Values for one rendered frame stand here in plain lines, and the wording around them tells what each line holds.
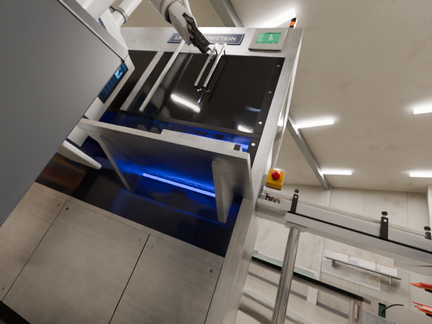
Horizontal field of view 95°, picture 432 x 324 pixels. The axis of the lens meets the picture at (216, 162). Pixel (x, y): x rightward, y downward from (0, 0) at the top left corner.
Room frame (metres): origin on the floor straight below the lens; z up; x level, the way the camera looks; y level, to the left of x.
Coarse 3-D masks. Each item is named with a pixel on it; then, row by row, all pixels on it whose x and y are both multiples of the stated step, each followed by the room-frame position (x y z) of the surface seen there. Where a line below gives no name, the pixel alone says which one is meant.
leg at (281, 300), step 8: (288, 224) 0.91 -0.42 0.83; (296, 224) 0.90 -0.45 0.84; (296, 232) 0.91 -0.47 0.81; (288, 240) 0.93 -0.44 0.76; (296, 240) 0.91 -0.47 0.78; (288, 248) 0.93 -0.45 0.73; (296, 248) 0.92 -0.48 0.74; (288, 256) 0.92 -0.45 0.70; (288, 264) 0.92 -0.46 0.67; (288, 272) 0.92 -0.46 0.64; (280, 280) 0.93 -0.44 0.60; (288, 280) 0.91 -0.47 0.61; (280, 288) 0.93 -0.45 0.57; (288, 288) 0.92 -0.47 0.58; (280, 296) 0.92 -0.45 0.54; (288, 296) 0.92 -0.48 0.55; (280, 304) 0.92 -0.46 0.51; (280, 312) 0.92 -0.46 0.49; (272, 320) 0.94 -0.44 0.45; (280, 320) 0.91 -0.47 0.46
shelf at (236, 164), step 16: (80, 128) 0.76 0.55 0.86; (96, 128) 0.69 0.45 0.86; (112, 128) 0.64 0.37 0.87; (128, 128) 0.62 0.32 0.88; (128, 144) 0.73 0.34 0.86; (144, 144) 0.66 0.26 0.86; (160, 144) 0.61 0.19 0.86; (176, 144) 0.56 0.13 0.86; (192, 144) 0.53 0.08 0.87; (144, 160) 0.87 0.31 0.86; (160, 160) 0.78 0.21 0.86; (176, 160) 0.70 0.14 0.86; (192, 160) 0.64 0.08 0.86; (208, 160) 0.59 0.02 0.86; (224, 160) 0.54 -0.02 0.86; (240, 160) 0.50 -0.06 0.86; (176, 176) 0.94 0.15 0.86; (192, 176) 0.83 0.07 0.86; (208, 176) 0.75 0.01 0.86; (240, 176) 0.62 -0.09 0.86; (240, 192) 0.80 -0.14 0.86
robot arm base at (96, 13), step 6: (78, 0) 0.25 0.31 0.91; (84, 0) 0.25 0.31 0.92; (90, 0) 0.26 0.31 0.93; (96, 0) 0.26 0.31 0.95; (102, 0) 0.27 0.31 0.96; (108, 0) 0.28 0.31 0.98; (114, 0) 0.30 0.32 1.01; (84, 6) 0.26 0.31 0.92; (90, 6) 0.26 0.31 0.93; (96, 6) 0.27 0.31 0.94; (102, 6) 0.28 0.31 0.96; (108, 6) 0.30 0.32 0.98; (90, 12) 0.27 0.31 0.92; (96, 12) 0.28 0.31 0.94; (102, 12) 0.30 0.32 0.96; (96, 18) 0.29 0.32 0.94
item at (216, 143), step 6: (162, 132) 0.61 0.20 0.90; (168, 132) 0.60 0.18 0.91; (174, 132) 0.59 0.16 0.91; (180, 132) 0.58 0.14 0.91; (180, 138) 0.58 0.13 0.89; (186, 138) 0.57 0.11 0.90; (192, 138) 0.57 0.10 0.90; (198, 138) 0.56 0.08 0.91; (204, 138) 0.55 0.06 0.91; (210, 138) 0.55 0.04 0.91; (210, 144) 0.54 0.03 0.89; (216, 144) 0.54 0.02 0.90; (222, 144) 0.53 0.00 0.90; (228, 144) 0.52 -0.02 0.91; (234, 144) 0.52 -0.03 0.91
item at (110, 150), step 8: (96, 136) 0.74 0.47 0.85; (104, 144) 0.77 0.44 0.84; (112, 144) 0.80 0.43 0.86; (112, 152) 0.82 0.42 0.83; (120, 152) 0.86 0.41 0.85; (112, 160) 0.85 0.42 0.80; (120, 160) 0.88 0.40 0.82; (128, 160) 0.91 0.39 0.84; (120, 168) 0.90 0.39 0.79; (128, 168) 0.94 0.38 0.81; (136, 168) 0.99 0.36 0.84; (120, 176) 0.95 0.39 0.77; (128, 176) 0.96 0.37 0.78; (136, 176) 1.01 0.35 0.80; (128, 184) 0.99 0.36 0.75; (136, 184) 1.04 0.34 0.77
